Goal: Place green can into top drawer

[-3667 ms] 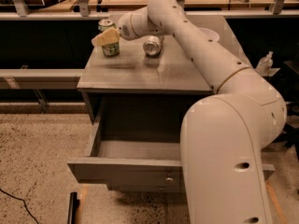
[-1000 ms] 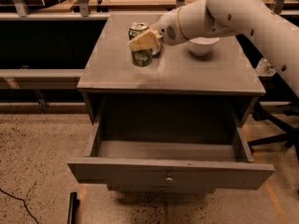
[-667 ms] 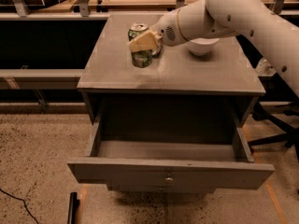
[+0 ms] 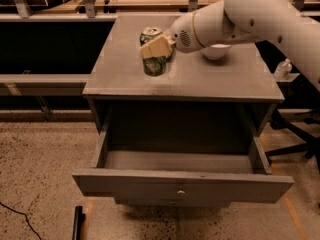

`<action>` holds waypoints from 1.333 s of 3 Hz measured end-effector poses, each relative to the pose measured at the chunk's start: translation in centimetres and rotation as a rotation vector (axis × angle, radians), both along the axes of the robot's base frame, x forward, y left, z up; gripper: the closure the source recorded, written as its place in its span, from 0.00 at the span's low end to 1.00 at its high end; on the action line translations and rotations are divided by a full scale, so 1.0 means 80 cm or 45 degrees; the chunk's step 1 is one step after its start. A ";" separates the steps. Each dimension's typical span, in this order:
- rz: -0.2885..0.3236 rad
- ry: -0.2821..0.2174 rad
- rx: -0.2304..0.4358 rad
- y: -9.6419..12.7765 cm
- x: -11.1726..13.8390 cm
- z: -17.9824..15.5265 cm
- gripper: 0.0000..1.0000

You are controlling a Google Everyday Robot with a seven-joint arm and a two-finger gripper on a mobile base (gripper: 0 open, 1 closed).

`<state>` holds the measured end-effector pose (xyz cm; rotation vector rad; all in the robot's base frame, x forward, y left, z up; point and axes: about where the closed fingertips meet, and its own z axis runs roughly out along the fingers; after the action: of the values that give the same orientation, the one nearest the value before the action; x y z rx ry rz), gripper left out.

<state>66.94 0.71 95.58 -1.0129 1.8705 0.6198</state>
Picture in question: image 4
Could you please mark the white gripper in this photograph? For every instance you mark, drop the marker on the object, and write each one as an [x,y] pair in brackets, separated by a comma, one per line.
[182,34]

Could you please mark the green soda can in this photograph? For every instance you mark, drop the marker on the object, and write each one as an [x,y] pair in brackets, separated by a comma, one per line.
[153,66]

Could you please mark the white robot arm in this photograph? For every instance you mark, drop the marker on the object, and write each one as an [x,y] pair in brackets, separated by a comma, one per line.
[243,21]

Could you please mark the open top drawer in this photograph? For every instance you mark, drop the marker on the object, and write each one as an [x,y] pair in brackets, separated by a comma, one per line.
[147,164]

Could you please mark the metal drawer knob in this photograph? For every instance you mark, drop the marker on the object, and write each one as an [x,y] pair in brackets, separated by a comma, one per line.
[181,193]

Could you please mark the white bowl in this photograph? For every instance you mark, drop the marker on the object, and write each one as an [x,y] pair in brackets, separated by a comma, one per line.
[216,52]

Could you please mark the grey wooden cabinet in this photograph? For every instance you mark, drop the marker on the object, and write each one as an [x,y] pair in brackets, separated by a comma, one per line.
[196,106]

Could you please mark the clear pump bottle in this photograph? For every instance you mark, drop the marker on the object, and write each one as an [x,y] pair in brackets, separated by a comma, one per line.
[283,69]

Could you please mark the black bar on floor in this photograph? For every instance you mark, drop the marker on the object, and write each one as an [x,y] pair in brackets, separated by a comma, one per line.
[79,218]

